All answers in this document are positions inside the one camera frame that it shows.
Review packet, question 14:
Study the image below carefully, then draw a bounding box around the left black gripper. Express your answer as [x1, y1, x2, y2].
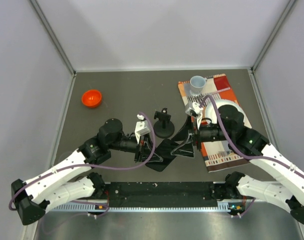
[109, 133, 163, 163]

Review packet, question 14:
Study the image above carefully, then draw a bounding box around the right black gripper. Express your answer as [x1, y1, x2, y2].
[171, 113, 232, 158]

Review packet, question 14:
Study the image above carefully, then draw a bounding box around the black smartphone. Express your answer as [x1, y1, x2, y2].
[145, 139, 178, 172]

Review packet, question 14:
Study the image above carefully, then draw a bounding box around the black phone stand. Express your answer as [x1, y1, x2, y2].
[153, 107, 175, 139]

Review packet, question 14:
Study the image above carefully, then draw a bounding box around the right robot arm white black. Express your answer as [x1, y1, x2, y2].
[172, 100, 304, 225]

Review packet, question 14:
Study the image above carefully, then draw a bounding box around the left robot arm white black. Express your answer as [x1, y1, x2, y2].
[9, 115, 164, 226]

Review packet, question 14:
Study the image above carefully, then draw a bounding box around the patterned orange placemat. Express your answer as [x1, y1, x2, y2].
[178, 74, 248, 172]

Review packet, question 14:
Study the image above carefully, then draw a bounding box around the white plate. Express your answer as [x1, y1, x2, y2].
[204, 99, 251, 128]

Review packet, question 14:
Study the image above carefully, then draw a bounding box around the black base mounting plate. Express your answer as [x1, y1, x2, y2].
[106, 181, 224, 208]

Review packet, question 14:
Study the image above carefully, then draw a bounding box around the light blue cup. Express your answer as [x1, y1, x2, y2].
[190, 75, 207, 96]

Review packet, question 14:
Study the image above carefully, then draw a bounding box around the orange bowl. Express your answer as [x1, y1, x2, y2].
[81, 89, 102, 108]

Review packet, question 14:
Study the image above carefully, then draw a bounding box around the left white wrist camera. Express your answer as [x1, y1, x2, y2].
[134, 114, 151, 138]

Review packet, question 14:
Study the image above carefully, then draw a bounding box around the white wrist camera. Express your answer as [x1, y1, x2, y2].
[134, 114, 151, 138]
[185, 102, 203, 129]

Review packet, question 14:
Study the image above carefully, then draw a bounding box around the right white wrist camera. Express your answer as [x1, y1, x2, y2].
[185, 102, 203, 129]

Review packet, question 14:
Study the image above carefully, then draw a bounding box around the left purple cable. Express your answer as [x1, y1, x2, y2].
[8, 111, 157, 211]

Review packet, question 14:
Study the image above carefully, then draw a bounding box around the purple cable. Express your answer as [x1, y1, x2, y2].
[8, 111, 157, 211]
[199, 94, 304, 185]

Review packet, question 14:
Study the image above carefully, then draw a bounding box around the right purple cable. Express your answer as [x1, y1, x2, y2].
[199, 94, 304, 185]

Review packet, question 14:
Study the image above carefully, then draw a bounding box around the grey slotted cable duct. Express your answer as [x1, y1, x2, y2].
[52, 202, 231, 213]

